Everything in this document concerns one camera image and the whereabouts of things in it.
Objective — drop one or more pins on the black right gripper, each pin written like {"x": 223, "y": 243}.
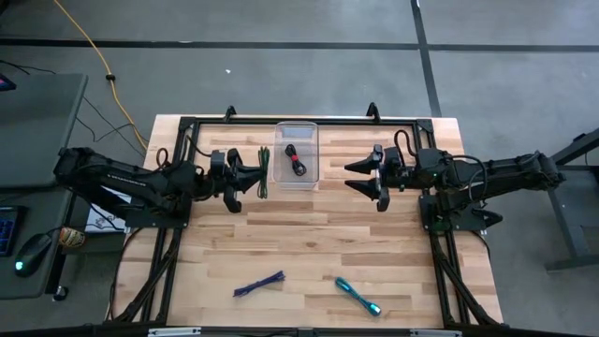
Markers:
{"x": 390, "y": 173}

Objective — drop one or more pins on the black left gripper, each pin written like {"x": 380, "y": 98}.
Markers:
{"x": 231, "y": 180}

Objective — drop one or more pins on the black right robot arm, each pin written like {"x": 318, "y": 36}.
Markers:
{"x": 505, "y": 171}

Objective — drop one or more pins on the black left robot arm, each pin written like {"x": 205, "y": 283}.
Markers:
{"x": 117, "y": 178}

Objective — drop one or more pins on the clear plastic container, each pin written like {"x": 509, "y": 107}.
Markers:
{"x": 309, "y": 140}

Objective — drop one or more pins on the white printed paper sheet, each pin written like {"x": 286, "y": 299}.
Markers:
{"x": 100, "y": 220}

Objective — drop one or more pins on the brown round pouch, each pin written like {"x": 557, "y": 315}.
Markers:
{"x": 71, "y": 237}

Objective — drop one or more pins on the grey side desk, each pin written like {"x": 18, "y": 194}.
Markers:
{"x": 37, "y": 131}

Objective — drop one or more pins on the black computer mouse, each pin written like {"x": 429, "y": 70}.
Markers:
{"x": 33, "y": 255}

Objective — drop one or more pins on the backlit keyboard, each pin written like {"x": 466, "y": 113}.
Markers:
{"x": 7, "y": 231}

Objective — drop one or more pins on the silver metal bracket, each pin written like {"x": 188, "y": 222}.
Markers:
{"x": 435, "y": 333}
{"x": 173, "y": 332}

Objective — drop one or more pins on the black metal desk frame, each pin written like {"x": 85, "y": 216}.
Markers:
{"x": 564, "y": 220}

